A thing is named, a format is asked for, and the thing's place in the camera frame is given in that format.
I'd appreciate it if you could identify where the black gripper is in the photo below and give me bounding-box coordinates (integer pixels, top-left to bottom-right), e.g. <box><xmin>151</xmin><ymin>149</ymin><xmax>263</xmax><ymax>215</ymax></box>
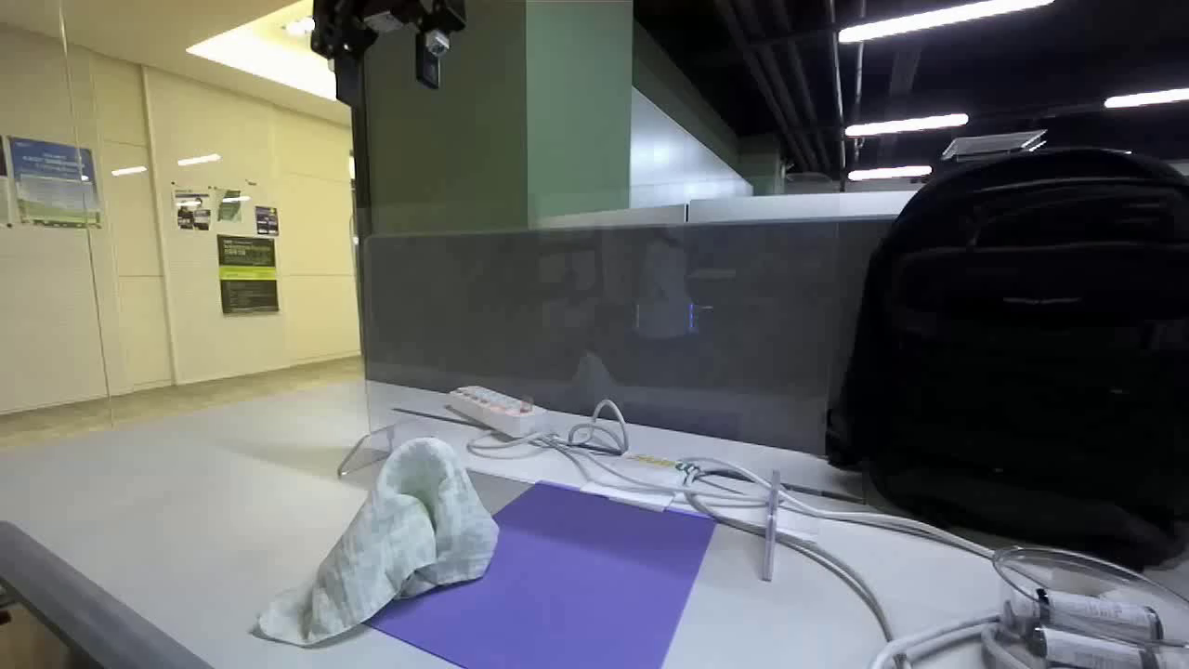
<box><xmin>308</xmin><ymin>0</ymin><xmax>469</xmax><ymax>108</ymax></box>

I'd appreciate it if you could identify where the white patterned towel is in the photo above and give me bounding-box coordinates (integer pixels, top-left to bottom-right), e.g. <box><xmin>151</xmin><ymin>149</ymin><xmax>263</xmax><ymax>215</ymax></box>
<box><xmin>253</xmin><ymin>435</ymin><xmax>500</xmax><ymax>650</ymax></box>

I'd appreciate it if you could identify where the clear acrylic glass screen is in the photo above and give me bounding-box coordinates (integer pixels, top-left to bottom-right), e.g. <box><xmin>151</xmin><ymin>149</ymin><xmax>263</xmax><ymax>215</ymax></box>
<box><xmin>334</xmin><ymin>198</ymin><xmax>788</xmax><ymax>587</ymax></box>

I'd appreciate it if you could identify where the bright recessed ceiling panel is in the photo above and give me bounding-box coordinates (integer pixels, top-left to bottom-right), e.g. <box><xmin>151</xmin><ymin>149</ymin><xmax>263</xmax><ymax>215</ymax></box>
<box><xmin>183</xmin><ymin>0</ymin><xmax>357</xmax><ymax>108</ymax></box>

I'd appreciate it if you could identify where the white power strip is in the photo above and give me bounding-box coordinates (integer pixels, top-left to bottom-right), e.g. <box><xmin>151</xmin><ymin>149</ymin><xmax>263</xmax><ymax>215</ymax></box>
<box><xmin>443</xmin><ymin>382</ymin><xmax>556</xmax><ymax>448</ymax></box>

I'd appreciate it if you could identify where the grey partition panel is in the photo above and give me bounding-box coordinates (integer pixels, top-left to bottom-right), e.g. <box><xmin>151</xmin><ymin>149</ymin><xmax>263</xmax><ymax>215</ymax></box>
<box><xmin>357</xmin><ymin>185</ymin><xmax>920</xmax><ymax>458</ymax></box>

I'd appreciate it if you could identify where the long ceiling light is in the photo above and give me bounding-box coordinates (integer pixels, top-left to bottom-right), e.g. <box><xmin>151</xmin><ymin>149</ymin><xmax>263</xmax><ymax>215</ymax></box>
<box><xmin>836</xmin><ymin>0</ymin><xmax>1057</xmax><ymax>48</ymax></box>
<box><xmin>845</xmin><ymin>108</ymin><xmax>975</xmax><ymax>141</ymax></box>
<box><xmin>1101</xmin><ymin>86</ymin><xmax>1189</xmax><ymax>117</ymax></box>
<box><xmin>845</xmin><ymin>160</ymin><xmax>936</xmax><ymax>185</ymax></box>

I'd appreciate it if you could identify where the purple paper sheet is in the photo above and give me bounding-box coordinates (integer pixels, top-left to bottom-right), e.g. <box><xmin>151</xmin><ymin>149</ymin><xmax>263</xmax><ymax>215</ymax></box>
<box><xmin>369</xmin><ymin>480</ymin><xmax>722</xmax><ymax>669</ymax></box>

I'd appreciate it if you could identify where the black backpack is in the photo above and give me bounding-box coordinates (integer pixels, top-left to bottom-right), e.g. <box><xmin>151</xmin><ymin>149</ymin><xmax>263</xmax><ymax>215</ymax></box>
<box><xmin>822</xmin><ymin>146</ymin><xmax>1189</xmax><ymax>574</ymax></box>

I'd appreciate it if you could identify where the dark green wall poster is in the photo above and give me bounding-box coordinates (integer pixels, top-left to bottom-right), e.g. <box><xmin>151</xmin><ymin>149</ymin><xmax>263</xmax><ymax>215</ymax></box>
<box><xmin>216</xmin><ymin>231</ymin><xmax>281</xmax><ymax>319</ymax></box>

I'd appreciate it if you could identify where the blue wall poster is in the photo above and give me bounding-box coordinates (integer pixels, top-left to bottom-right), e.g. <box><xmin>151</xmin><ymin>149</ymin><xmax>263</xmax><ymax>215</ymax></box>
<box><xmin>5</xmin><ymin>133</ymin><xmax>105</xmax><ymax>231</ymax></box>

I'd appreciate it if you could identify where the white looped power cable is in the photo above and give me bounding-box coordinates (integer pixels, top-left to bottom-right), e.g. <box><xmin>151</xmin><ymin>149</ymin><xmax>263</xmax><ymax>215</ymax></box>
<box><xmin>463</xmin><ymin>393</ymin><xmax>687</xmax><ymax>492</ymax></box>

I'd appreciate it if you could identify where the grey thick cable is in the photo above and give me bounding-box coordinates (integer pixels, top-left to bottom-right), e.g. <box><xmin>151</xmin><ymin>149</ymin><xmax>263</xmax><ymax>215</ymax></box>
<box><xmin>678</xmin><ymin>458</ymin><xmax>899</xmax><ymax>645</ymax></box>

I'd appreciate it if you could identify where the thin grey cable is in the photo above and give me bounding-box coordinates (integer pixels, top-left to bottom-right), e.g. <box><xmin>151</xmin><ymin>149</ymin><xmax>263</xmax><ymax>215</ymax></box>
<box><xmin>692</xmin><ymin>458</ymin><xmax>1189</xmax><ymax>611</ymax></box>

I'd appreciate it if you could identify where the white cable connector bundle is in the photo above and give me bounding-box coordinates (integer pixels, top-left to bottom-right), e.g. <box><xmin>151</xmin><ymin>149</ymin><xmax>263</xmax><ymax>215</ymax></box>
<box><xmin>865</xmin><ymin>583</ymin><xmax>1189</xmax><ymax>669</ymax></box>

